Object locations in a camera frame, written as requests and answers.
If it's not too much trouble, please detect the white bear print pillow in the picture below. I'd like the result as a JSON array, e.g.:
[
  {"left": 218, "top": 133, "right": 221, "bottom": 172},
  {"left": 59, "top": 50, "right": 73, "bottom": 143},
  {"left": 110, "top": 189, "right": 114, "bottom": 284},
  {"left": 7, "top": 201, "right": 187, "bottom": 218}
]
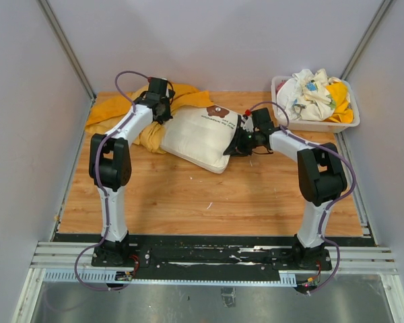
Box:
[{"left": 160, "top": 105, "right": 238, "bottom": 174}]

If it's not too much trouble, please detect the yellow pillowcase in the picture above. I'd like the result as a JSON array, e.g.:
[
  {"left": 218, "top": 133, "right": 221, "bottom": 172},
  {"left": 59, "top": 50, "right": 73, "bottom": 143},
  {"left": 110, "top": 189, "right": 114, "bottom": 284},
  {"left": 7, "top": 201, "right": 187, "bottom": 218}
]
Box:
[{"left": 84, "top": 81, "right": 215, "bottom": 155}]

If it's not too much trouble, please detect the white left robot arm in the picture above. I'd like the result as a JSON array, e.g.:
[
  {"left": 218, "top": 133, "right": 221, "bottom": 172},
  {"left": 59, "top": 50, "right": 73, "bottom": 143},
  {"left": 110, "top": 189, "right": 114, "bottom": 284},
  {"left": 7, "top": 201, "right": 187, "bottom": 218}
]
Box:
[{"left": 89, "top": 77, "right": 174, "bottom": 266}]

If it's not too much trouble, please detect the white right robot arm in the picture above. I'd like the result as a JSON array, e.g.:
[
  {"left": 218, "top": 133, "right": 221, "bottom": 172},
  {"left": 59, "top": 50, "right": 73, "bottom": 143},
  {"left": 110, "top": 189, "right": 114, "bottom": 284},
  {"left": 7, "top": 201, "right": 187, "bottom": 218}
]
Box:
[{"left": 224, "top": 108, "right": 347, "bottom": 268}]

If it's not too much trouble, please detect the white crumpled cloth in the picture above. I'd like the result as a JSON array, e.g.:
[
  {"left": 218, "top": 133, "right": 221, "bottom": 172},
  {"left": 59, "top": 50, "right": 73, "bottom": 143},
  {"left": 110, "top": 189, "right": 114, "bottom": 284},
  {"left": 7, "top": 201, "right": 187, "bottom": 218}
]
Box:
[{"left": 277, "top": 69, "right": 342, "bottom": 122}]

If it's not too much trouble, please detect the white plastic basket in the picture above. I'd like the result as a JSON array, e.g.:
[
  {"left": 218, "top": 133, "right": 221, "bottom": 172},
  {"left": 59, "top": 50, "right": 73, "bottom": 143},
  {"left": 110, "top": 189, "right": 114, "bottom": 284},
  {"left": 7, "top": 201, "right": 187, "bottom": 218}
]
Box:
[{"left": 271, "top": 70, "right": 360, "bottom": 133}]

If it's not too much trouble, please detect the yellow cloth in basket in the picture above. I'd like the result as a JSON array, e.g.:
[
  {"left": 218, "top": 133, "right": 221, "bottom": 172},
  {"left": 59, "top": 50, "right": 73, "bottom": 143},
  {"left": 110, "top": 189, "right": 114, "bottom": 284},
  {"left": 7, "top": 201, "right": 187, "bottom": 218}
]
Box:
[{"left": 325, "top": 82, "right": 354, "bottom": 124}]

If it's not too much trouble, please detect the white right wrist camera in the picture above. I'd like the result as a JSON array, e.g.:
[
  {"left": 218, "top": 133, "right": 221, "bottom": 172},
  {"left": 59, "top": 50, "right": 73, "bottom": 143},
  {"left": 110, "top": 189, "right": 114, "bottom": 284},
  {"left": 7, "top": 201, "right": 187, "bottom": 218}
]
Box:
[{"left": 240, "top": 114, "right": 254, "bottom": 133}]

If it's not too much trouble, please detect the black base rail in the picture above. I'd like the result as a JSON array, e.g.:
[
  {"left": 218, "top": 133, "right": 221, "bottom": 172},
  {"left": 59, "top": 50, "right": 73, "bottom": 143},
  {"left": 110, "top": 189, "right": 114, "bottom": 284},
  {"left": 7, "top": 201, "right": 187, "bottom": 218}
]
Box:
[{"left": 53, "top": 234, "right": 375, "bottom": 273}]

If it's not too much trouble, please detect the aluminium frame post left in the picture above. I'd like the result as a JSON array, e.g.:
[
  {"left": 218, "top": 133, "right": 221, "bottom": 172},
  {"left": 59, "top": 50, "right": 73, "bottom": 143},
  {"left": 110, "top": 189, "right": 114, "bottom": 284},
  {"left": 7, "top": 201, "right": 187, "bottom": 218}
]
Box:
[{"left": 36, "top": 0, "right": 97, "bottom": 103}]

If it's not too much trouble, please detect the aluminium frame post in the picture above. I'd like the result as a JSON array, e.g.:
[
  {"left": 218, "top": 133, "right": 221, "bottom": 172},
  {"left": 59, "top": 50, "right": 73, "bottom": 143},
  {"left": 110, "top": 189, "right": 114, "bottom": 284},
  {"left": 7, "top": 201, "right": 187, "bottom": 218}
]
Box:
[
  {"left": 36, "top": 0, "right": 97, "bottom": 103},
  {"left": 340, "top": 0, "right": 396, "bottom": 79}
]

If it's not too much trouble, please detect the aluminium frame post right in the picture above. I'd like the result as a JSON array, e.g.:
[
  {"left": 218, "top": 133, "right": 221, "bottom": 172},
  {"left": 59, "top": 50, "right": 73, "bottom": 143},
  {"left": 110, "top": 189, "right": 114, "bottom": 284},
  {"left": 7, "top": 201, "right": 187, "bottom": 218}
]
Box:
[{"left": 340, "top": 0, "right": 396, "bottom": 79}]

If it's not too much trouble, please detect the white cable duct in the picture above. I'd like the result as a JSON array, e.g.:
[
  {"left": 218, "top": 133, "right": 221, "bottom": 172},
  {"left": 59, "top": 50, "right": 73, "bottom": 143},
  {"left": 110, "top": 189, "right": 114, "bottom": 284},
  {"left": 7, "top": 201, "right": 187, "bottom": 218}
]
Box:
[{"left": 43, "top": 267, "right": 299, "bottom": 287}]

